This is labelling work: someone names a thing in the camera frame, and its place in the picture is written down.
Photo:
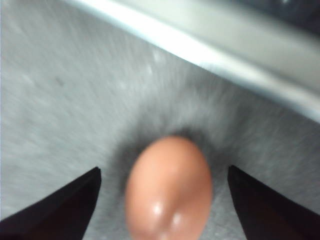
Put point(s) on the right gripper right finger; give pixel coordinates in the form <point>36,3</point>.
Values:
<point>275,217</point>

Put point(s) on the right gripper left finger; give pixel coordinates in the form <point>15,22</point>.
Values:
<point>50,217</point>

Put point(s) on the brown egg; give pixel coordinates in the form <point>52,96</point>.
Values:
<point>170,185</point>

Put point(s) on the cream Toshiba toaster oven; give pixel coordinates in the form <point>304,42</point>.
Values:
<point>250,57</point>

